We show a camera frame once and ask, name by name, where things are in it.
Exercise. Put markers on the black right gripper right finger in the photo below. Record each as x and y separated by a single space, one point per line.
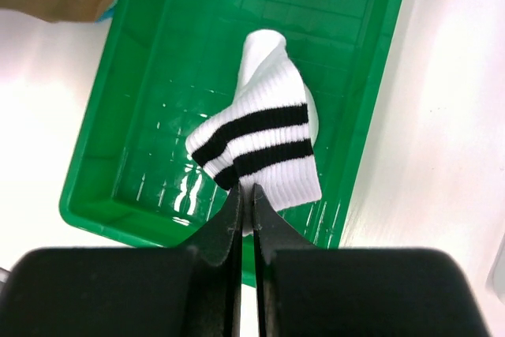
303 290

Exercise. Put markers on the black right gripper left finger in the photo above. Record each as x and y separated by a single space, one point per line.
192 289

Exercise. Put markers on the green plastic tray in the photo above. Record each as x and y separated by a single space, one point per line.
170 64

